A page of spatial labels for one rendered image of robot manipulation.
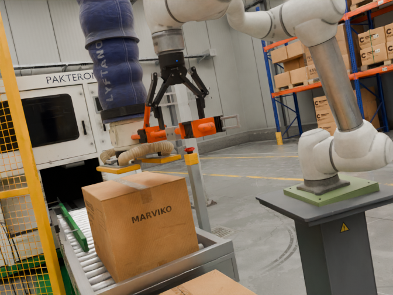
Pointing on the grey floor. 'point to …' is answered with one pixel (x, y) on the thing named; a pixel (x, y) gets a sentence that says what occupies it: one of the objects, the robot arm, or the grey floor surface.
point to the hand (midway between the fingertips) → (182, 120)
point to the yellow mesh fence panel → (16, 106)
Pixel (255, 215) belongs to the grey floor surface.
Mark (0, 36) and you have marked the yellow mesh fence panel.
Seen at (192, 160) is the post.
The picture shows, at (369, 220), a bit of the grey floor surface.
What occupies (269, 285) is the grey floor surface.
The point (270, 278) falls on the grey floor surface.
